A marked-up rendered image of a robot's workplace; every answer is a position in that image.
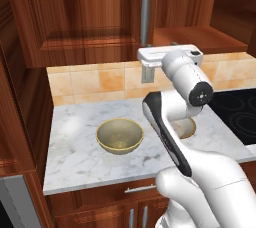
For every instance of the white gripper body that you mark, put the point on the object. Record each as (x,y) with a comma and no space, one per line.
(151,56)

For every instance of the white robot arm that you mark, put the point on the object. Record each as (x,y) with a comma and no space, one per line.
(213,185)

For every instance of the tall wooden cabinet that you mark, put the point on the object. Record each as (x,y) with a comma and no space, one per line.
(20,105)

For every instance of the wooden base cabinet door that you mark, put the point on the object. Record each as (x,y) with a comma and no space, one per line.
(96,217)
(154,213)

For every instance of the wooden cabinet under hob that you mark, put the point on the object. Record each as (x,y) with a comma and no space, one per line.
(250,172)

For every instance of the brown-rimmed white bowl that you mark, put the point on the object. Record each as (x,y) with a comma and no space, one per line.
(185,129)

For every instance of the yellow-rimmed grey bowl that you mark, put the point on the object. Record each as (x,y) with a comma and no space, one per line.
(120,137)

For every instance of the black hob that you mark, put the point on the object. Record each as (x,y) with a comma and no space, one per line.
(238,115)

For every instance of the wooden drawer front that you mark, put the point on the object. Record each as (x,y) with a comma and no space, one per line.
(100,195)

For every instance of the grey appliance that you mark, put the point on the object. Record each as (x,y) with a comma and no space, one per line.
(15,205)

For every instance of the open wooden wall shelf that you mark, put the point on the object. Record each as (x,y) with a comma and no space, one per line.
(206,35)

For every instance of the wooden wall cabinet door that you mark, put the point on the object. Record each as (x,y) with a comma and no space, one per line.
(83,18)

